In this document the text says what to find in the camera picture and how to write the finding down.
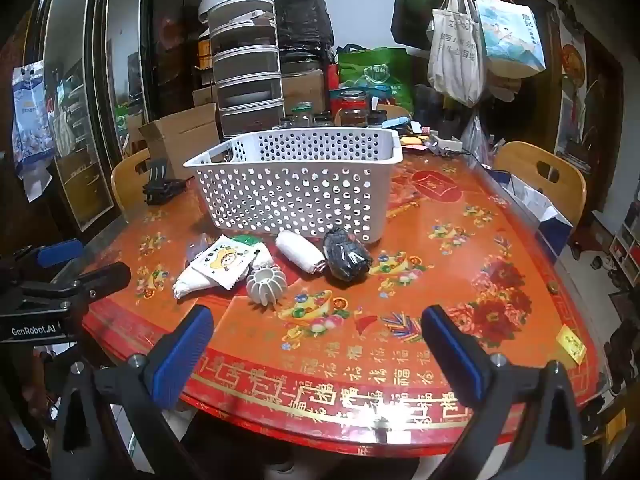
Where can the open cardboard box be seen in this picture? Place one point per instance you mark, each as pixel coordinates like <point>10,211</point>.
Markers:
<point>185,135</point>

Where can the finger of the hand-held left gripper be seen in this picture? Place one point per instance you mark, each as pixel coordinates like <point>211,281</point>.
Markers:
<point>105,277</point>
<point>60,252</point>

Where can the black hanging bag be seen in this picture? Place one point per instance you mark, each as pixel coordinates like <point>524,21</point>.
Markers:
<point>407,20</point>

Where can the wooden chair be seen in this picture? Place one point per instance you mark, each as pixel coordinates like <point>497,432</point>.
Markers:
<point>525,160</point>
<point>127,180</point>

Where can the white soft pouch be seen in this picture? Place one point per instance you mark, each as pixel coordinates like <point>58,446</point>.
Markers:
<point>192,284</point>

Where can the mirrored wardrobe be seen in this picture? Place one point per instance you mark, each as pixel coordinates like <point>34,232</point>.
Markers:
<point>70,85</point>

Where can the blue printed tote bag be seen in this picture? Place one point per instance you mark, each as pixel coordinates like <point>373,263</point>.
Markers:
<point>510,35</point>

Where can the blue paper bag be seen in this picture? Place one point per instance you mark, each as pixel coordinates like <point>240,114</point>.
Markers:
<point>550,230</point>

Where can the wall poster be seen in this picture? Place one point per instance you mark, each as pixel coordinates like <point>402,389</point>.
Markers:
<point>570,85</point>

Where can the white canvas tote bag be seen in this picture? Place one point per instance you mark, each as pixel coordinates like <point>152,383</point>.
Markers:
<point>457,55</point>

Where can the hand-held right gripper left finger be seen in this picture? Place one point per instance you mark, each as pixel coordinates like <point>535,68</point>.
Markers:
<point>185,347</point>

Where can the white ribbed plastic ball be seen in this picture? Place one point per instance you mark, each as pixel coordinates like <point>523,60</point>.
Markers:
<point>265,285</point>

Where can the glass jar with red contents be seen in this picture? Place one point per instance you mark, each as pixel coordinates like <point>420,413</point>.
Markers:
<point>355,110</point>

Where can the small grey purple pouch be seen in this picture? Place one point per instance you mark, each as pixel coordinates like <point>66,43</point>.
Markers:
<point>197,250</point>

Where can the glass jar with green lid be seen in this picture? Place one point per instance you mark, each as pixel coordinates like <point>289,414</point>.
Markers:
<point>302,115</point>

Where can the white packet with yellow cartoon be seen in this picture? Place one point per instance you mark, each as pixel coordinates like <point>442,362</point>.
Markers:
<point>225,262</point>

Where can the dark wooden cabinet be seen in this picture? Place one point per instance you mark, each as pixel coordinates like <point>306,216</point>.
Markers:
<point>175,35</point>

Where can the green tote bag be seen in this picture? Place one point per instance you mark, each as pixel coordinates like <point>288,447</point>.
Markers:
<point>375,75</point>

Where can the small glass jar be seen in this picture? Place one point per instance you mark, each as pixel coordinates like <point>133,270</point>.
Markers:
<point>324,120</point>
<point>377,117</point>

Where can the stacked plastic drawer unit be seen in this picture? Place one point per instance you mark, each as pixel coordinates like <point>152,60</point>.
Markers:
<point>245,60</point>

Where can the brown cardboard box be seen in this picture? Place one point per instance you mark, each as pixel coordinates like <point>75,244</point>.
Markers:
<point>302,90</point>

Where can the green plastic packet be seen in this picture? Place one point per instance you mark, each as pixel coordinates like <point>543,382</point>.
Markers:
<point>245,240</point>

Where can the black folding tool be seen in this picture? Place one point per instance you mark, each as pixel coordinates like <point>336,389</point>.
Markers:
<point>160,190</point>

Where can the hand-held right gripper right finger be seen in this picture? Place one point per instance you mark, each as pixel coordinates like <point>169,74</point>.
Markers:
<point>455,355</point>

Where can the yellow sticker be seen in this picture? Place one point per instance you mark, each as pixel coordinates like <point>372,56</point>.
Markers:
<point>570,344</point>

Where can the white socks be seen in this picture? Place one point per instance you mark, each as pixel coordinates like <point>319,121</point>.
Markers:
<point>300,252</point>

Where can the black socks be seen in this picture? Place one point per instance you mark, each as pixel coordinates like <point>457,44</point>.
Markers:
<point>345,260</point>

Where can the blue white plastic bag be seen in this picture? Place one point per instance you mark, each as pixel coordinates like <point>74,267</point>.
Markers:
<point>32,120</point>

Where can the clear plastic bag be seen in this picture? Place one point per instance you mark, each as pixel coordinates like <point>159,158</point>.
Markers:
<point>475,140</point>

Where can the white perforated plastic basket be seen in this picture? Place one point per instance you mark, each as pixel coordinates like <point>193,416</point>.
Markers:
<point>300,195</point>

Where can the black plastic bag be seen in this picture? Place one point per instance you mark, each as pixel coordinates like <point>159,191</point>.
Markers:
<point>302,20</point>

